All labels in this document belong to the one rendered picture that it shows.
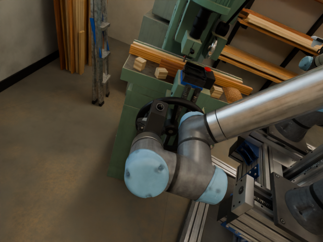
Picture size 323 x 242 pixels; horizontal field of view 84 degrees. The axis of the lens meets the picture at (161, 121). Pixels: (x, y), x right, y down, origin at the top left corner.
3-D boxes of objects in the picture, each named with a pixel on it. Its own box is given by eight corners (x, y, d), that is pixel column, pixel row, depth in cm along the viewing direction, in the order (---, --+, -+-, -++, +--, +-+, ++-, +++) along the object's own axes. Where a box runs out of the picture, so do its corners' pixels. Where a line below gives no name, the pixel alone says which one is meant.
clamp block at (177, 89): (168, 102, 75) (177, 83, 69) (170, 85, 85) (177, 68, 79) (201, 112, 77) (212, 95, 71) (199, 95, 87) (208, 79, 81)
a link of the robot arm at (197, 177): (225, 148, 40) (179, 132, 38) (234, 198, 31) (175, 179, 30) (207, 167, 45) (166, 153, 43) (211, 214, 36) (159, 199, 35)
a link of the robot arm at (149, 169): (163, 208, 30) (114, 194, 29) (160, 174, 41) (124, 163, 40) (180, 168, 29) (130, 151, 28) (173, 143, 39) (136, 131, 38)
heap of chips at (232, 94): (227, 102, 84) (232, 96, 82) (222, 87, 95) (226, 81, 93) (244, 108, 86) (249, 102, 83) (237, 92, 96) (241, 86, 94)
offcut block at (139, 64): (144, 69, 81) (146, 60, 79) (140, 71, 79) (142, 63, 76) (137, 65, 82) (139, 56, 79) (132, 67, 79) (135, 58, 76)
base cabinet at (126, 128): (105, 176, 134) (122, 104, 89) (123, 124, 178) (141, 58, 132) (162, 190, 141) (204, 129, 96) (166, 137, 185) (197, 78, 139)
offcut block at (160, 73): (162, 75, 83) (165, 67, 81) (165, 78, 81) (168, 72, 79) (154, 74, 81) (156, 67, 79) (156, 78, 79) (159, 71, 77)
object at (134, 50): (129, 53, 88) (130, 45, 85) (129, 51, 89) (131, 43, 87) (248, 95, 98) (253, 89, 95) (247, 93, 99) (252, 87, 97)
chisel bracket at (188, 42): (179, 56, 83) (187, 38, 77) (180, 46, 93) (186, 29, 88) (194, 62, 84) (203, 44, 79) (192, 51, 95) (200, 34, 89)
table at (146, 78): (113, 90, 73) (115, 78, 69) (129, 60, 96) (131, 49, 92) (244, 132, 82) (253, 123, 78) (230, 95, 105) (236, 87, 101)
